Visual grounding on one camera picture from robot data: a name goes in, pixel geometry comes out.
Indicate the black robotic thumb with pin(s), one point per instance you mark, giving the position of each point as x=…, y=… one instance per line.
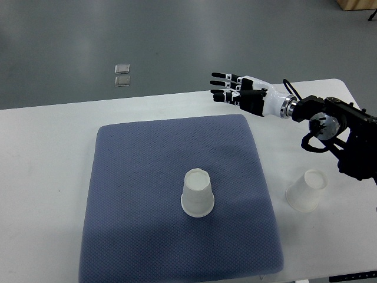
x=252, y=101

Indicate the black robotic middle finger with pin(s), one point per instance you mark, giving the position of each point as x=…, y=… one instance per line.
x=227, y=84

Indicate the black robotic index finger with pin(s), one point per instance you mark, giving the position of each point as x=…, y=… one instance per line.
x=228, y=77

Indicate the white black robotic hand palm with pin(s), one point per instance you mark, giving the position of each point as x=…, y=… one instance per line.
x=275, y=102

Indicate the black robotic little finger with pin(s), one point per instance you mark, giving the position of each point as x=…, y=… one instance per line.
x=231, y=97

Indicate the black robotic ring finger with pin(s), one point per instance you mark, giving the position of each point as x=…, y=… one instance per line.
x=227, y=91

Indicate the white paper cup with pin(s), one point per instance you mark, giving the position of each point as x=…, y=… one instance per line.
x=197, y=199
x=304, y=194

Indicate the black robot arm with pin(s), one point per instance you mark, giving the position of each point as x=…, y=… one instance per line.
x=334, y=125

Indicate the upper metal floor plate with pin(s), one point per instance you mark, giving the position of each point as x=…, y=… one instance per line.
x=122, y=68

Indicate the wooden box corner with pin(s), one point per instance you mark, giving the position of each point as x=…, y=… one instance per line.
x=356, y=5

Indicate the black tripod leg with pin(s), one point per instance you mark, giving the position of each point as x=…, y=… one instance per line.
x=371, y=17

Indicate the blue grey fabric cushion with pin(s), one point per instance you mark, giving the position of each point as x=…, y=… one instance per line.
x=135, y=229

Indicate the black table edge panel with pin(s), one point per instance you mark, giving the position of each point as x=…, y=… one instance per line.
x=353, y=277

